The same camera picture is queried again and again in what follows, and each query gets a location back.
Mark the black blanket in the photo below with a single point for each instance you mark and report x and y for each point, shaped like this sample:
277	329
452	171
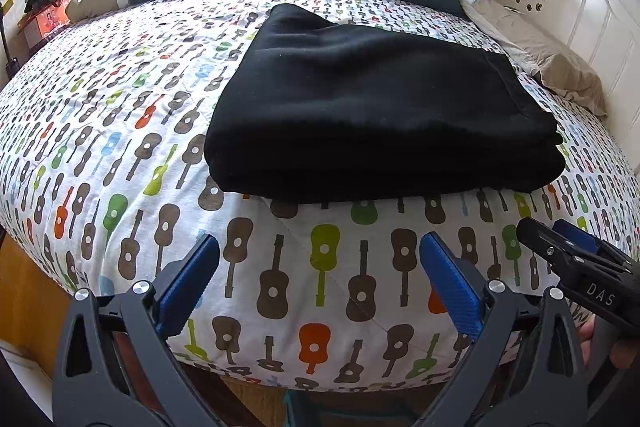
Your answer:
375	107

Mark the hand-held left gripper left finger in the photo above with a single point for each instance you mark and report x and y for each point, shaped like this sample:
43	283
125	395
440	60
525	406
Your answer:
192	277

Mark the orange box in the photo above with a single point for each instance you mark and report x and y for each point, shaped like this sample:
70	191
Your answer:
50	19

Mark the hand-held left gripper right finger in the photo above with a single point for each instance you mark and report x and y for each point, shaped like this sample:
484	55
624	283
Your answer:
450	282

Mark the guitar print bed sheet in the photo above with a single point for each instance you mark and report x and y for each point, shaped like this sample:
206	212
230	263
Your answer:
150	157

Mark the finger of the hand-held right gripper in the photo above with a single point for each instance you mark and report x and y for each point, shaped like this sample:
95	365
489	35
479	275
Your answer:
575	234
535	237

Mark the person's right hand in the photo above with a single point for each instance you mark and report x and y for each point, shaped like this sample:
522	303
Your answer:
627	354

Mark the black rod with yellow tag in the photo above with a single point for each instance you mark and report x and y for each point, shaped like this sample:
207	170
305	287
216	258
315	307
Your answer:
7	52

